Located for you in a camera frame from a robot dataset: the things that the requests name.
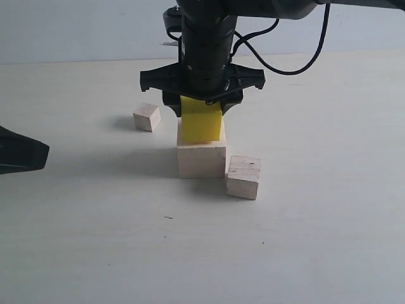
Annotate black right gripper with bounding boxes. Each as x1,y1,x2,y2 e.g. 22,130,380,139
140,18,265,118

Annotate yellow cube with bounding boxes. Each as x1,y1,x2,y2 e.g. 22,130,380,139
180,96,223,143

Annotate large wooden cube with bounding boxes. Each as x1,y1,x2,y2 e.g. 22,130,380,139
176,118,227,178

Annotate medium wooden cube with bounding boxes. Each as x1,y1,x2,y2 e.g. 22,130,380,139
226,155,261,200

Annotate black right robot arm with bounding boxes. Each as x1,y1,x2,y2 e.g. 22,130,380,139
140,0,333,117

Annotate small wooden cube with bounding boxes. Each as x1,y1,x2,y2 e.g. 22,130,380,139
133,103,161,132

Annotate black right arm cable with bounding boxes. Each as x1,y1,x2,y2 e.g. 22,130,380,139
230,3,332,76

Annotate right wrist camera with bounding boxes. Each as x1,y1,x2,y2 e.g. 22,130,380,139
163,6,182,47

